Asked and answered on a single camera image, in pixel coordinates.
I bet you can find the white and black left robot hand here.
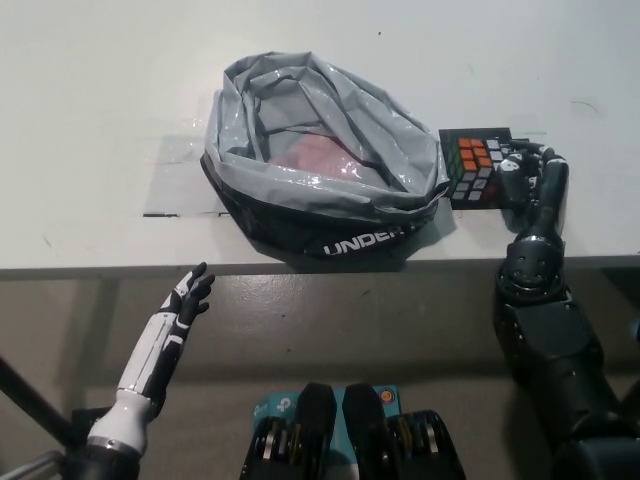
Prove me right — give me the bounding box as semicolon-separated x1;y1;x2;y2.
115;261;216;409

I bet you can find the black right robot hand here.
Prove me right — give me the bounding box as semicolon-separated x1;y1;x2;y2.
494;139;572;242

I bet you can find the rubik's cube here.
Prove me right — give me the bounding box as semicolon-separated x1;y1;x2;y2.
446;137;506;206

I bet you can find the grey and black plastic bag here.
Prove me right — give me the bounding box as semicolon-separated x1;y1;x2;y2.
199;53;451;274

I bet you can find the black tape marker patch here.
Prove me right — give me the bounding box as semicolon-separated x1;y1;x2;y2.
438;128;534;211

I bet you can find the teal tp-link box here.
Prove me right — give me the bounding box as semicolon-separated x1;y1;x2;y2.
251;384;401;480

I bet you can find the black diagonal stand bar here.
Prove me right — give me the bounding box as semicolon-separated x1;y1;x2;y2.
0;354;76;451

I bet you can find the clear plastic tape sheet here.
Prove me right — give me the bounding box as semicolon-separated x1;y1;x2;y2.
142;119;234;217

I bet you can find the silver metal tube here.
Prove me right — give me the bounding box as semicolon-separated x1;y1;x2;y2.
0;449;66;480

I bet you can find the pink red object in film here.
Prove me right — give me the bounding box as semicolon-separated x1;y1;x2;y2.
272;138;369;181

